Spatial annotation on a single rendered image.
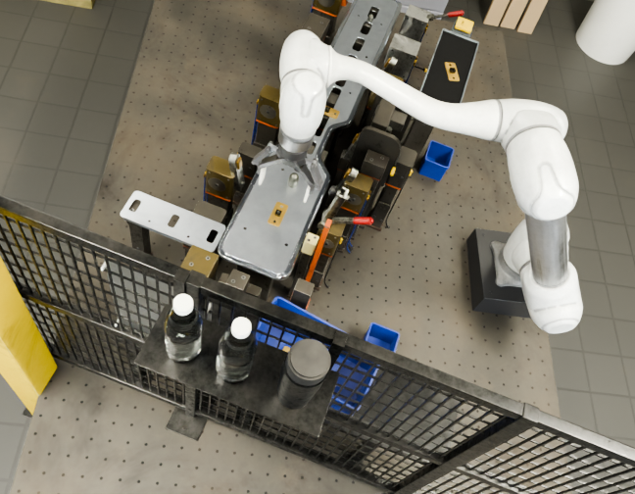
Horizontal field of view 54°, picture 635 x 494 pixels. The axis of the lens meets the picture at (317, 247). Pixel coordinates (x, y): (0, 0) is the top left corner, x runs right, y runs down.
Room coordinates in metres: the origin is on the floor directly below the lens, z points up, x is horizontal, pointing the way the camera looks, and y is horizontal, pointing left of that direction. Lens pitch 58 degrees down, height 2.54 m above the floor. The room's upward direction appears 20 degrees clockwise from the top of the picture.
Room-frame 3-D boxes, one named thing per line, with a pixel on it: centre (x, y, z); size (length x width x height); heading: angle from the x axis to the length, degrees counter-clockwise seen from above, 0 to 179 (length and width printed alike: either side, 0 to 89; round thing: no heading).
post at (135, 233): (0.90, 0.53, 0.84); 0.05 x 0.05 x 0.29; 88
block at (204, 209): (0.97, 0.35, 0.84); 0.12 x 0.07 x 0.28; 88
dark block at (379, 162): (1.27, -0.08, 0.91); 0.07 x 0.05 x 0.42; 88
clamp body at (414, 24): (2.09, -0.08, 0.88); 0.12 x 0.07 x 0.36; 88
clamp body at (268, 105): (1.45, 0.32, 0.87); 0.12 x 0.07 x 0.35; 88
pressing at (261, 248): (1.52, 0.13, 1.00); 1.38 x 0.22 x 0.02; 178
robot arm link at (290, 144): (1.04, 0.14, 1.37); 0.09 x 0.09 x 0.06
